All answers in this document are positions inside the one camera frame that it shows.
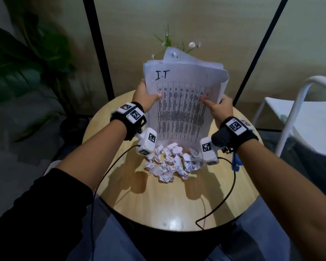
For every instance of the person's left hand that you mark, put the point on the person's left hand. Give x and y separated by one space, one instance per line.
144 99

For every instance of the person's right hand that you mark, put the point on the person's right hand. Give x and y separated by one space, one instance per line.
222 111

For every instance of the stack of white printed papers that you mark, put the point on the stack of white printed papers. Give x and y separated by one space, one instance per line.
184 86

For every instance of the blue stapler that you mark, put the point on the blue stapler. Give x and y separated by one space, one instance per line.
236 161

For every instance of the pile of paper scraps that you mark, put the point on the pile of paper scraps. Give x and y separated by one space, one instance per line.
165 171

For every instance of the person's left forearm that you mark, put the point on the person's left forearm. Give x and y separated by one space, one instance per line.
97 154

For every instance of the person's right forearm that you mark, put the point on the person's right forearm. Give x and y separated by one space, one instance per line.
282 192

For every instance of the person's grey trousers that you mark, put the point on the person's grey trousers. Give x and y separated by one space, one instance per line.
119 241

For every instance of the person's black sleeve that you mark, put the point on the person's black sleeve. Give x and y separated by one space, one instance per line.
38 220

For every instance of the black right wristband with markers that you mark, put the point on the black right wristband with markers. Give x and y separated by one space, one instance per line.
233 133

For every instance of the small potted green plant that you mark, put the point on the small potted green plant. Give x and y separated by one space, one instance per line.
167 40

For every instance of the white metal chair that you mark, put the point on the white metal chair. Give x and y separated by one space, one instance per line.
309 119

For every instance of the large leafy potted plant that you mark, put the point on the large leafy potted plant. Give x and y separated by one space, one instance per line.
16 65

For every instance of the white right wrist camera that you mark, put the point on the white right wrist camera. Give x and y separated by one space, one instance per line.
209 150

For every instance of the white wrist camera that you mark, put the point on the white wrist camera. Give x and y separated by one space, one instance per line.
148 141
209 150

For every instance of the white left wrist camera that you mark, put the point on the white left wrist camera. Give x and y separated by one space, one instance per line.
148 141

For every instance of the black partition frame post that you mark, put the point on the black partition frame post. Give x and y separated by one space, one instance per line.
97 46
260 48

